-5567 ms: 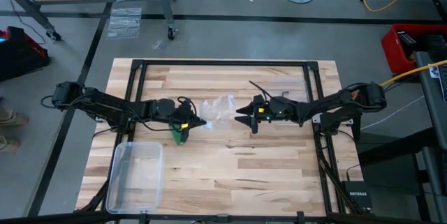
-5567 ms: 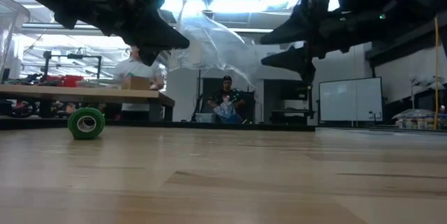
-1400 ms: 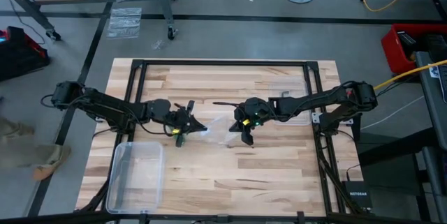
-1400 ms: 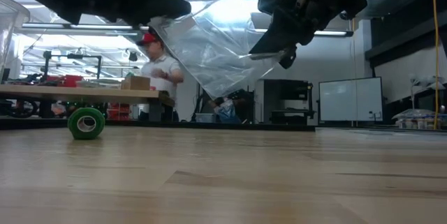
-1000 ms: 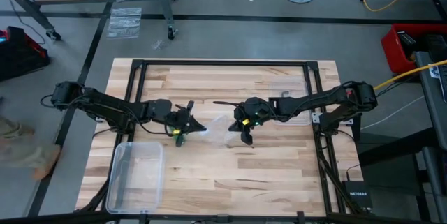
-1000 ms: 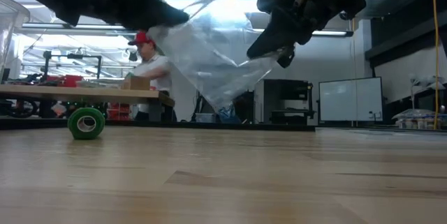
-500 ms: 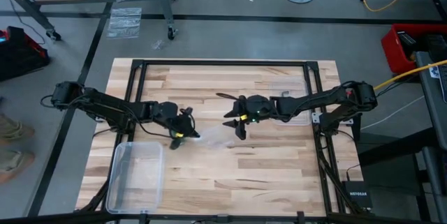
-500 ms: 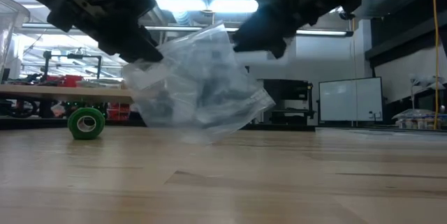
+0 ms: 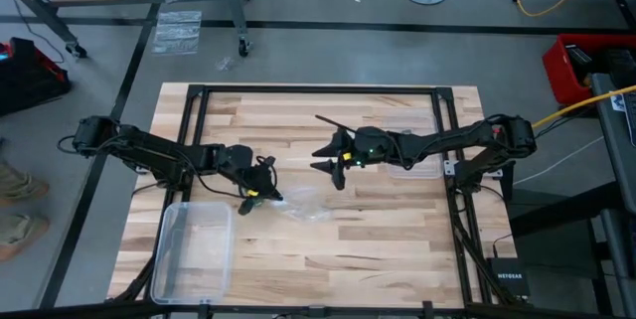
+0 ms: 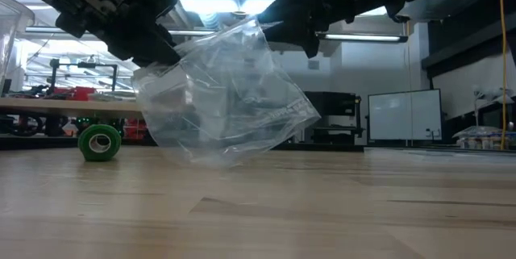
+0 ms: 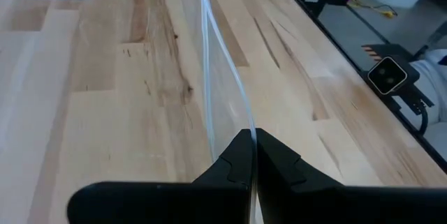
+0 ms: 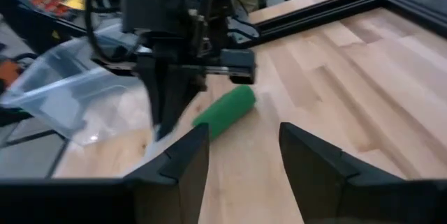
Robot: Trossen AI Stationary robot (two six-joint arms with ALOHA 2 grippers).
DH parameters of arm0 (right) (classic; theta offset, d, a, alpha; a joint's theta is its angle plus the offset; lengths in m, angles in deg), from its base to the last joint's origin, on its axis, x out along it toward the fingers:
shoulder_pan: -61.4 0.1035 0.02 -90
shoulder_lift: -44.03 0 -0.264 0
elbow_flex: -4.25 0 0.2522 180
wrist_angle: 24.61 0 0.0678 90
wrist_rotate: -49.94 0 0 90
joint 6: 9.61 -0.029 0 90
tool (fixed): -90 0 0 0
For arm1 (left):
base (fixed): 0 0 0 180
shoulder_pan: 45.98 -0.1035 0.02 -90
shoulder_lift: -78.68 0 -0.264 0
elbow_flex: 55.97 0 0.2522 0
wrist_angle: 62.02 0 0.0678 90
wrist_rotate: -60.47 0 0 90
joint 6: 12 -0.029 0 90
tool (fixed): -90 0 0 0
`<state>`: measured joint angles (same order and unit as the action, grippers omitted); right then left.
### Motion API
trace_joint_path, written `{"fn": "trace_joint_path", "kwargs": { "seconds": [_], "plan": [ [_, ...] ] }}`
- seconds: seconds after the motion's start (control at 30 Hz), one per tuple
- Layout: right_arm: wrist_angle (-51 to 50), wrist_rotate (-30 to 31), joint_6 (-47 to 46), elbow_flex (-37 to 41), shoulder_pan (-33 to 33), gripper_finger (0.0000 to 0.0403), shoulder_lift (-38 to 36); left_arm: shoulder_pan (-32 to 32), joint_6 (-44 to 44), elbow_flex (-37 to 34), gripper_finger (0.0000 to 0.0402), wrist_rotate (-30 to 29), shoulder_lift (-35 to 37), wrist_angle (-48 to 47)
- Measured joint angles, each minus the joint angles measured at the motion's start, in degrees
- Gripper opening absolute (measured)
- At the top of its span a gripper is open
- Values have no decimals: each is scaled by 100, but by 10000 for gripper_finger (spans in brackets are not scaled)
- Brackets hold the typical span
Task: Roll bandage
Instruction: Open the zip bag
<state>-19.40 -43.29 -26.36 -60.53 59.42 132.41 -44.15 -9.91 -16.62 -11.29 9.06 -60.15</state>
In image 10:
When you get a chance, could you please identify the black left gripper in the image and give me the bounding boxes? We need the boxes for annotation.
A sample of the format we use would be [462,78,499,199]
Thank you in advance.
[23,0,183,69]

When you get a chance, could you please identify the clear plastic zip bag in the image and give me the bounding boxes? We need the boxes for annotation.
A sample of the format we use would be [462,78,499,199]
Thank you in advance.
[131,16,323,170]

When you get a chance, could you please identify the green bandage roll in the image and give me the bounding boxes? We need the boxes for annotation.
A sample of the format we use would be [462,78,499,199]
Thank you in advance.
[77,123,122,162]

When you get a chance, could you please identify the black metal stand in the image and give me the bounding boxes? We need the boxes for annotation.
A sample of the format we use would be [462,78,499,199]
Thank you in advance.
[48,59,119,94]

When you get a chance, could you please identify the red plastic bin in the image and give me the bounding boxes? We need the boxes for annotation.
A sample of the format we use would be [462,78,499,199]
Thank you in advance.
[52,86,98,102]

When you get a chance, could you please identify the long ceiling light fixture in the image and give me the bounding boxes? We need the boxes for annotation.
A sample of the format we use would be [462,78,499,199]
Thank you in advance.
[23,26,408,44]

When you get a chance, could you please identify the red storage drawers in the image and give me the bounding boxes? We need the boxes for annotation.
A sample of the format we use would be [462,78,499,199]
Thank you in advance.
[123,118,147,140]

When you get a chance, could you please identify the wooden workbench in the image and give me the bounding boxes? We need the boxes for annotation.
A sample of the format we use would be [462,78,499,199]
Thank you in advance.
[0,97,147,139]

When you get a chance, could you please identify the black equipment cart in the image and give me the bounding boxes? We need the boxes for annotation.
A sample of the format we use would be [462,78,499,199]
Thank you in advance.
[304,91,364,146]

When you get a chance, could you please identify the whiteboard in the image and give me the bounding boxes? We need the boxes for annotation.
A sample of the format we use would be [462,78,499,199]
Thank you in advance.
[367,88,443,143]

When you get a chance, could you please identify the wrapped pack of bottles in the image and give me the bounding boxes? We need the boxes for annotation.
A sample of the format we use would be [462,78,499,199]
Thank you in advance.
[453,125,516,150]

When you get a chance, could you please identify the yellow hanging cable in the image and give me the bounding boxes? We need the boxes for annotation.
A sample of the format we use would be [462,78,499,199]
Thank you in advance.
[497,0,508,151]

